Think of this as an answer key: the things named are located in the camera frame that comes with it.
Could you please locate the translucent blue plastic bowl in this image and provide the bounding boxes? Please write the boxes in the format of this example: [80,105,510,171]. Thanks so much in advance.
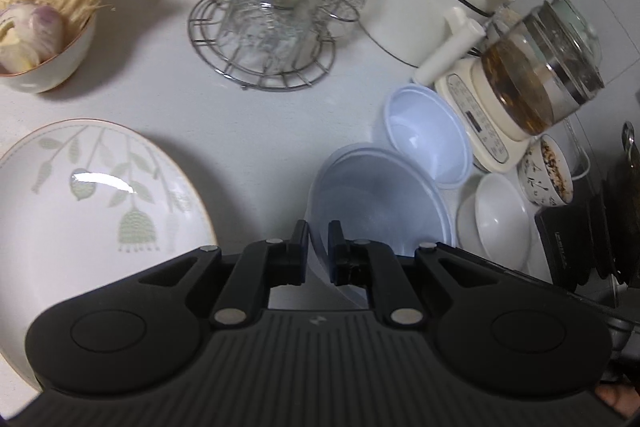
[305,143,457,308]
[378,83,473,190]

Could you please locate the small white bowl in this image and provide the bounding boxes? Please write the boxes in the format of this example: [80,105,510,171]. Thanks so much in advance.
[457,173,530,271]

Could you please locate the white plate green leaf pattern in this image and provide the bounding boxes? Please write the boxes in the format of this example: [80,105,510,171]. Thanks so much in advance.
[1,118,217,387]

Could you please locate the person's right hand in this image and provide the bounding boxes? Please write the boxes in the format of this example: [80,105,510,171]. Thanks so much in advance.
[596,385,640,418]

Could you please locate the black induction cooker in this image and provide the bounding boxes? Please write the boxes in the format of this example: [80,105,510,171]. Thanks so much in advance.
[535,195,639,291]

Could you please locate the speckled bowl with grains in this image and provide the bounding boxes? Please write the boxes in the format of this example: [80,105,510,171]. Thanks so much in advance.
[518,134,574,207]

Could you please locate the glass tea kettle on base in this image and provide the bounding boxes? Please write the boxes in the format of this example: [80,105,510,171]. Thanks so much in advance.
[430,0,604,173]

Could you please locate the white bowl with vegetables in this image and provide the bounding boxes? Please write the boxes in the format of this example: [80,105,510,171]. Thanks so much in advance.
[1,14,98,94]

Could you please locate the halved purple onion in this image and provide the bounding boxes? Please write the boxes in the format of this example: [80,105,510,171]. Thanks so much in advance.
[1,2,64,74]

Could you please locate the wire glass cup rack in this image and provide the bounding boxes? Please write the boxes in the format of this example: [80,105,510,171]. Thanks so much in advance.
[188,0,359,92]

